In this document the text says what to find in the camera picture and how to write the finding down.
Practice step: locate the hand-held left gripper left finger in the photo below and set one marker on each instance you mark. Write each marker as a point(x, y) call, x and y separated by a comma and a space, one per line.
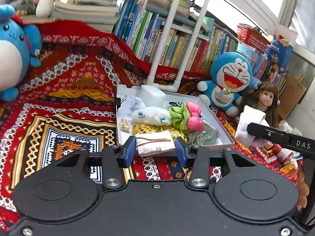
point(129, 152)

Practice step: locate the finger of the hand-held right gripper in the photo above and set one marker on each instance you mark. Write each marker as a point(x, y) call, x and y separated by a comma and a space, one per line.
point(268, 134)

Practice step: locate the brown cardboard box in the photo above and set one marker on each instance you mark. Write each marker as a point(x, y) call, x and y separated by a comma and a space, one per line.
point(292, 91)

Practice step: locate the stack of lying books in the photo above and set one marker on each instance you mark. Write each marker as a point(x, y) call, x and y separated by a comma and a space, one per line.
point(83, 7)

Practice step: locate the black binder clip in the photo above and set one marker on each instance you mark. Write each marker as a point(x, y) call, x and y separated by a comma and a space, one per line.
point(118, 102)

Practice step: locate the red patterned blanket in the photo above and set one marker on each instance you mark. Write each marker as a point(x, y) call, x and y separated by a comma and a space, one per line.
point(73, 78)

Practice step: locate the white shallow cardboard box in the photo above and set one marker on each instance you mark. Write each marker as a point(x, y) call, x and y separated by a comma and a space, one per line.
point(124, 111)

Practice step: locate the white cloth pouch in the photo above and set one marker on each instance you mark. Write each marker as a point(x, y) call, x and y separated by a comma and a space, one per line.
point(155, 145)

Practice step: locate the blue printed carton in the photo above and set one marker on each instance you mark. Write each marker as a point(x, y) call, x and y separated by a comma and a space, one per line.
point(278, 51)

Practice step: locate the green cloth scrunchie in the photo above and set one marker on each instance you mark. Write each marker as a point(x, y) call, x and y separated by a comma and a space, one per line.
point(177, 115)

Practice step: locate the gold sequin bow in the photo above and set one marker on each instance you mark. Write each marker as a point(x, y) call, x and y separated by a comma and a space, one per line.
point(142, 128)

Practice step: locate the brown-haired doll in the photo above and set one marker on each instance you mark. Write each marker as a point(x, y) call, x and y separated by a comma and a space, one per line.
point(265, 98)

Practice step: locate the white foam block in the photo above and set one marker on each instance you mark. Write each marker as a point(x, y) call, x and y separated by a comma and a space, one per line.
point(152, 95)

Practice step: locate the pale purple fluffy plush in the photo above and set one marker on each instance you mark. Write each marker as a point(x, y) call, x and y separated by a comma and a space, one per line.
point(248, 118)

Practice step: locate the white fluffy hair accessory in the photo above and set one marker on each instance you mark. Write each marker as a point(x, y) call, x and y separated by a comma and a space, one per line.
point(147, 115)

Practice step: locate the blue round plush toy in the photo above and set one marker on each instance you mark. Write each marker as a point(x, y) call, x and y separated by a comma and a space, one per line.
point(7, 29)

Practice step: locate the red plastic basket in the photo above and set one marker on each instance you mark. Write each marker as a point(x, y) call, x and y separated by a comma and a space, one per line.
point(253, 38)

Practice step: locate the row of upright books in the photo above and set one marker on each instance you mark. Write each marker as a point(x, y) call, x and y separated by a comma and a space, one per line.
point(137, 29)

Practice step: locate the green plaid scrunchie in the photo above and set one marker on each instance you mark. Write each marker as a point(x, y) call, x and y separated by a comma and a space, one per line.
point(206, 134)

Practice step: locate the small beige printed pouch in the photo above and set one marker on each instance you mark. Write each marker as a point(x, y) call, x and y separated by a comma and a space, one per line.
point(125, 124)

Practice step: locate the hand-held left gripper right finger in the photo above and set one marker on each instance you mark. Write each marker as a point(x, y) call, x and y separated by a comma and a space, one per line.
point(181, 152)

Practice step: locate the white window frame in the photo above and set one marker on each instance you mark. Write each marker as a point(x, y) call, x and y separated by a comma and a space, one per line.
point(286, 5)

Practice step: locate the white pipe frame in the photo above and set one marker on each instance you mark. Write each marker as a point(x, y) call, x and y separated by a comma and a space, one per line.
point(157, 59)

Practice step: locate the blue cat plush toy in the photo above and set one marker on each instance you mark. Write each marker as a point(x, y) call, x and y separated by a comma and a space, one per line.
point(228, 64)

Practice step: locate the orange plush toy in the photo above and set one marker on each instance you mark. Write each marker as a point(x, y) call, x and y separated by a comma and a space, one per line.
point(302, 191)

